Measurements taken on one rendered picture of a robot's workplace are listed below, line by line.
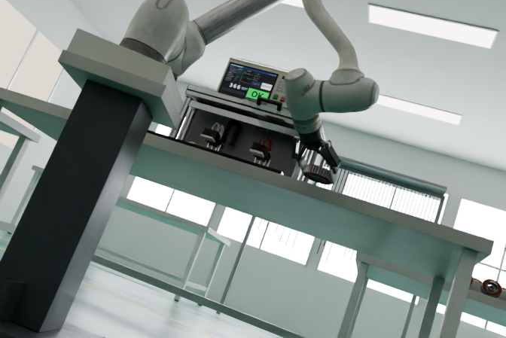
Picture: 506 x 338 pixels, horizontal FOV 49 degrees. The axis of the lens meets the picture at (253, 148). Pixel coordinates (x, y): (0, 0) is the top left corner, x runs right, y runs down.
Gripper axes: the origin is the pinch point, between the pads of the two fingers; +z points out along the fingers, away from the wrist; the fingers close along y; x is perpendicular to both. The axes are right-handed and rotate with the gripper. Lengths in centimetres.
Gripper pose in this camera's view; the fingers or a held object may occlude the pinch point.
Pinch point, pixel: (318, 172)
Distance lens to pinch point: 199.0
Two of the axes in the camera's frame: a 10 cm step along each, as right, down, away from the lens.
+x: 5.2, -6.1, 5.9
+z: 2.4, 7.8, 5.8
